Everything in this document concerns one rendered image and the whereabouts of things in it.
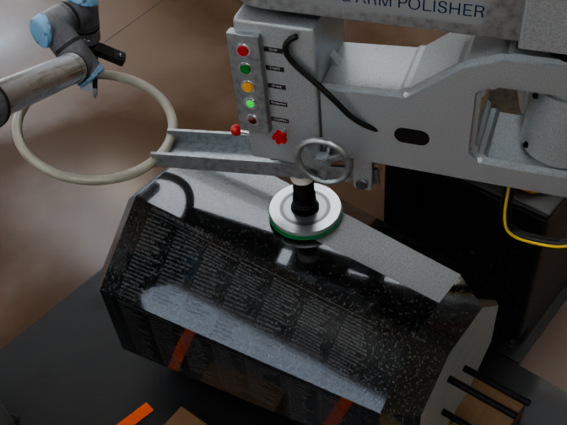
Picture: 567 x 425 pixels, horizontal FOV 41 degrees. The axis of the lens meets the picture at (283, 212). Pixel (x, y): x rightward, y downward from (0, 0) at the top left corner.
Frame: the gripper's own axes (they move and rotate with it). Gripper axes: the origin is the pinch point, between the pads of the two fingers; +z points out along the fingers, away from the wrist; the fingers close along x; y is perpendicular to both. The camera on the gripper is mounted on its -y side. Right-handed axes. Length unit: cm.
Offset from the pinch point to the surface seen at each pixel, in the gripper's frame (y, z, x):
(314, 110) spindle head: -53, -50, 66
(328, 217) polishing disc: -65, -5, 63
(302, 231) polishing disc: -57, -4, 67
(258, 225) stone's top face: -46, 3, 59
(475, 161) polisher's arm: -88, -50, 85
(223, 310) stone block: -34, 17, 79
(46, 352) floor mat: 25, 99, 40
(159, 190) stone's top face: -18.3, 10.4, 36.8
